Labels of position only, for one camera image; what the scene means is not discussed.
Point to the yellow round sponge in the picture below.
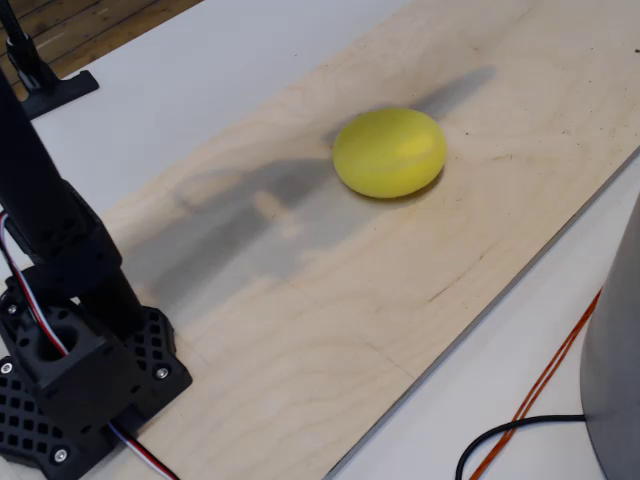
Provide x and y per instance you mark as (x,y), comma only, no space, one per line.
(390,152)

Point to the black camera stand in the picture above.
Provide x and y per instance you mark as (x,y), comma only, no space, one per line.
(60,90)

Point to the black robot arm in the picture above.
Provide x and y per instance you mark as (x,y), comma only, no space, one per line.
(30,165)

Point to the light plywood board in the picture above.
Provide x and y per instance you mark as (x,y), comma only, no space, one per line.
(350,300)

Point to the grey round lamp shade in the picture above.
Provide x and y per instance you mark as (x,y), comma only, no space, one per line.
(617,350)

